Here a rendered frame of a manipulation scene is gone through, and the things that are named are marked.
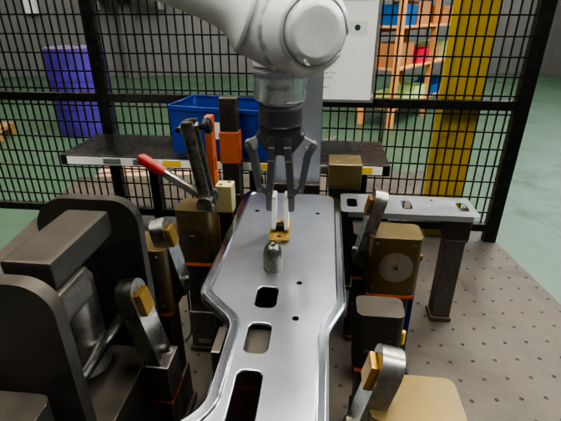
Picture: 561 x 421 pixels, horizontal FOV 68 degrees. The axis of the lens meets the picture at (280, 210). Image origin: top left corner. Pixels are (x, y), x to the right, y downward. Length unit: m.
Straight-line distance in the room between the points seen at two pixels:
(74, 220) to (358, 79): 0.95
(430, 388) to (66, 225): 0.41
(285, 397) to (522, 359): 0.70
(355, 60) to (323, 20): 0.79
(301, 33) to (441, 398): 0.39
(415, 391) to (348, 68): 0.96
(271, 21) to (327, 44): 0.06
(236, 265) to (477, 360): 0.59
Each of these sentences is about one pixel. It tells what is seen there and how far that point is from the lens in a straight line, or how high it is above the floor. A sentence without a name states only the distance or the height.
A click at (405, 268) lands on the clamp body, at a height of 0.99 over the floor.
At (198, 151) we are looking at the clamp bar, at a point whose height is 1.16.
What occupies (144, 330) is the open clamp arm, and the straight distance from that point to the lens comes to 0.54.
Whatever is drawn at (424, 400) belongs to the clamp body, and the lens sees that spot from 0.47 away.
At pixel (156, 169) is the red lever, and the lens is 0.80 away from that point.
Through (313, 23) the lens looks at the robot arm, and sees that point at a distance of 0.47.
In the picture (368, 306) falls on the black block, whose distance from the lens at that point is 0.65.
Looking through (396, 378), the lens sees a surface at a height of 1.09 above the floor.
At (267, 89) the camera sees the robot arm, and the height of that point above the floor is 1.28.
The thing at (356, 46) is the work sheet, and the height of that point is 1.30.
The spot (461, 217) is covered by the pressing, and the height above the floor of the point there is 1.00.
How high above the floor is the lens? 1.39
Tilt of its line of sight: 26 degrees down
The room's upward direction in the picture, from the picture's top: straight up
